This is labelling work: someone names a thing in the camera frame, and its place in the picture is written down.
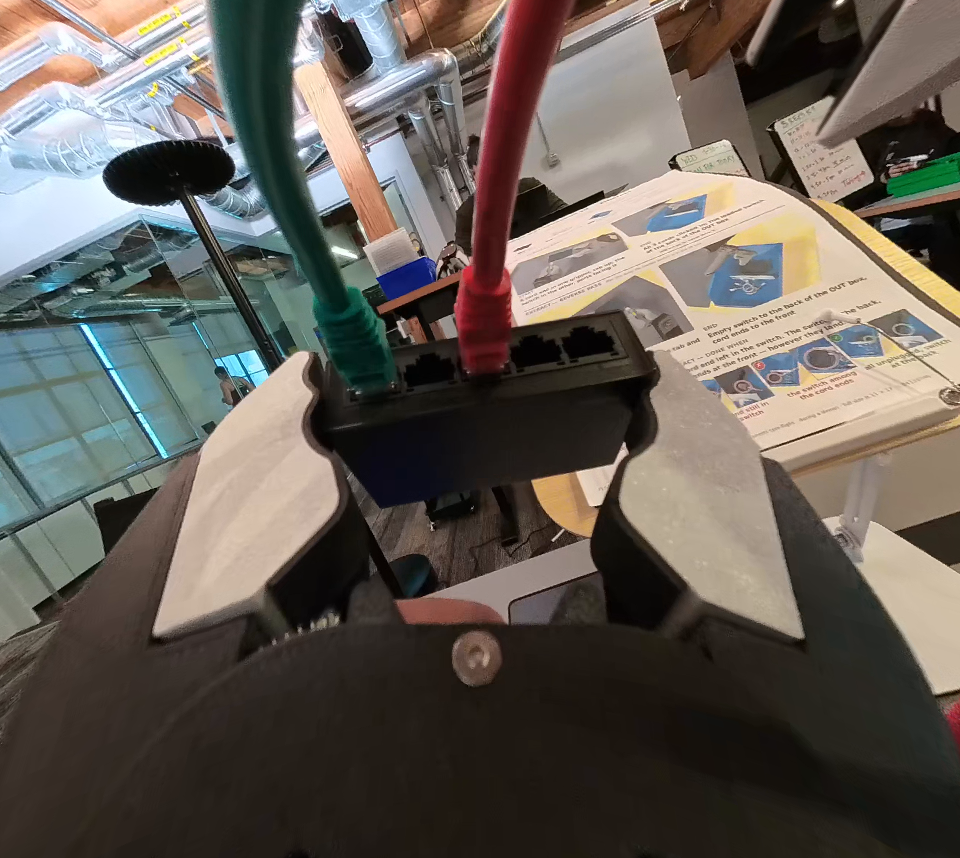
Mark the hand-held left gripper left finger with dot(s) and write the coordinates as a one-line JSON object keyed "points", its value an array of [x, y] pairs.
{"points": [[255, 498]]}

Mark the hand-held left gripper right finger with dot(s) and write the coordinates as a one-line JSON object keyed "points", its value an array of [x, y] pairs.
{"points": [[697, 513]]}

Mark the black network switch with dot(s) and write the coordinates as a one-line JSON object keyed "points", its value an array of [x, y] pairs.
{"points": [[480, 438]]}

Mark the green plastic bin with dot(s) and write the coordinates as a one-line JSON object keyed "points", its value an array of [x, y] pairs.
{"points": [[926, 177]]}

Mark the white handwritten board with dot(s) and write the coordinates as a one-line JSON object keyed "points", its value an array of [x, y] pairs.
{"points": [[817, 153], [709, 160]]}

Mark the printed instruction sheet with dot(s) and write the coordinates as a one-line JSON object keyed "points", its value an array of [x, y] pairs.
{"points": [[750, 258]]}

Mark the small blue storage box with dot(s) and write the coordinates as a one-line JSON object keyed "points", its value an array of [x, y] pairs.
{"points": [[409, 280]]}

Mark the white paper stack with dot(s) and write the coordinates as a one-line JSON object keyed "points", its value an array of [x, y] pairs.
{"points": [[390, 250]]}

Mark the black pole stand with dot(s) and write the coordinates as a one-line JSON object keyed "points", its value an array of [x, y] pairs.
{"points": [[165, 172]]}

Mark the wooden support post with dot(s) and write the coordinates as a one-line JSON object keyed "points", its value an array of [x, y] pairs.
{"points": [[345, 153]]}

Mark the silver ventilation duct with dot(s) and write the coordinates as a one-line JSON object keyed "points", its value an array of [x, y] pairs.
{"points": [[420, 74]]}

